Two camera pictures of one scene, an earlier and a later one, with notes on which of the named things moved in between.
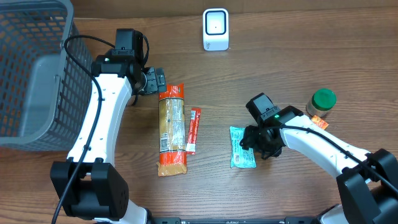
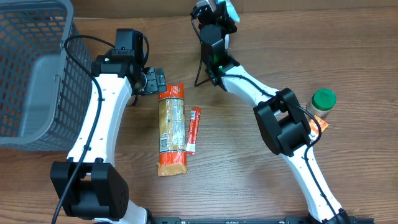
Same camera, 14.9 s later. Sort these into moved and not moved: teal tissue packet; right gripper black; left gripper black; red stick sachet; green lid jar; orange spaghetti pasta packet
Moved: teal tissue packet; right gripper black
Not moved: left gripper black; green lid jar; orange spaghetti pasta packet; red stick sachet
